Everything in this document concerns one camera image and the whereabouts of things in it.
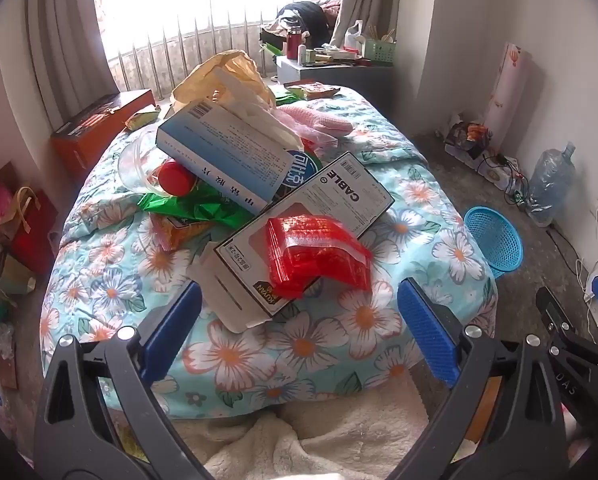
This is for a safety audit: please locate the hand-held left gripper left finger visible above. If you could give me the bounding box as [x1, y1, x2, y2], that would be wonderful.
[34, 280, 203, 480]

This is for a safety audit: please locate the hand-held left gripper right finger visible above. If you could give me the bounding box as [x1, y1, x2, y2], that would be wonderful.
[394, 277, 572, 480]

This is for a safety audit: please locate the blue plastic basket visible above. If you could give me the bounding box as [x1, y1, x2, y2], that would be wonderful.
[464, 206, 525, 281]

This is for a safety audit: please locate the orange snack packet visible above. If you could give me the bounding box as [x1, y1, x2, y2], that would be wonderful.
[151, 212, 215, 253]

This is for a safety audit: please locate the green chip bag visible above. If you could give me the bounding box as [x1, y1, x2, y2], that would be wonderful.
[138, 150, 326, 228]

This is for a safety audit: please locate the red plastic packet stack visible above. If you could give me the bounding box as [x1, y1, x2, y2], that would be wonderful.
[266, 214, 372, 297]

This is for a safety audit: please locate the clear bottle with red cap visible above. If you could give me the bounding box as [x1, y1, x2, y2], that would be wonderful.
[118, 130, 197, 198]

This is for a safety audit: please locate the white cable box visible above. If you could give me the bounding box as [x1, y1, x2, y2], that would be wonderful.
[186, 151, 396, 333]

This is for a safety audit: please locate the blue medicine box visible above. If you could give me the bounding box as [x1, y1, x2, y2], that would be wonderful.
[156, 99, 296, 213]

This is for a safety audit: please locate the pink towel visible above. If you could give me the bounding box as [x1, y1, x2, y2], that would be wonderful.
[278, 102, 354, 150]

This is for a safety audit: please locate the white wrapper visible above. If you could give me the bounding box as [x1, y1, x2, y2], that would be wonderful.
[214, 72, 305, 148]

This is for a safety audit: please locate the yellow plastic bag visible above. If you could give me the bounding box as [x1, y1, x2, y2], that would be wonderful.
[171, 50, 275, 111]

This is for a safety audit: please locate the floral blanket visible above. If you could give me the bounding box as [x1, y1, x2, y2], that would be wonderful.
[41, 85, 500, 418]

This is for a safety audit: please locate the large clear water jug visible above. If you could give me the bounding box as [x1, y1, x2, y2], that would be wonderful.
[526, 142, 577, 226]

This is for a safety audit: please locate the white flat box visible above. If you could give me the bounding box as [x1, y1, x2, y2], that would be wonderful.
[444, 142, 522, 191]

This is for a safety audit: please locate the red gift bag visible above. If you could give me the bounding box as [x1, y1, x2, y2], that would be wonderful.
[11, 187, 60, 276]

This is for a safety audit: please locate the brown paper bag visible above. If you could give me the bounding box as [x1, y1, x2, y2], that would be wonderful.
[0, 240, 37, 296]

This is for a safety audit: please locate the cream fleece blanket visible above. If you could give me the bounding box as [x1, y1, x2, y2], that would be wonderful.
[169, 390, 430, 480]

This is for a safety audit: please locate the dark snack bag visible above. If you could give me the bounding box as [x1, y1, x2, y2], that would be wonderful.
[446, 122, 492, 158]

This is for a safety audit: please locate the orange brown box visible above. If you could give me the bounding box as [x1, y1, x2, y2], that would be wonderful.
[51, 89, 157, 181]

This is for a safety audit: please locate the yellow green snack packet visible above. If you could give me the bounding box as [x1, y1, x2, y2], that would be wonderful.
[125, 109, 160, 131]

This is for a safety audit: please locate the patterned paper roll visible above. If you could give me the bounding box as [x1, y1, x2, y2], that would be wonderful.
[484, 42, 527, 153]

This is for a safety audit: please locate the grey cabinet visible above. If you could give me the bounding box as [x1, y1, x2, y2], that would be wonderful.
[276, 55, 395, 106]

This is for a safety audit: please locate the brown flat snack packet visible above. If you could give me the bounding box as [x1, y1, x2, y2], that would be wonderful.
[285, 82, 341, 102]

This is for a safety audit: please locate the green plastic storage basket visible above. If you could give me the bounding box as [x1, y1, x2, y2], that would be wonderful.
[361, 35, 397, 63]

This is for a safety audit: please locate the metal window railing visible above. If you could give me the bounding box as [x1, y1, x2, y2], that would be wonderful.
[106, 10, 290, 98]

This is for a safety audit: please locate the white plastic jug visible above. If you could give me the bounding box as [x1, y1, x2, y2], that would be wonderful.
[344, 20, 367, 52]

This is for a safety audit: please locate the white cable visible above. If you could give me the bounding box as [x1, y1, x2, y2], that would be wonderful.
[576, 255, 598, 311]

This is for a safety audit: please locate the black cable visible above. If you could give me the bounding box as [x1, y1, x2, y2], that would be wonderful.
[479, 152, 532, 206]

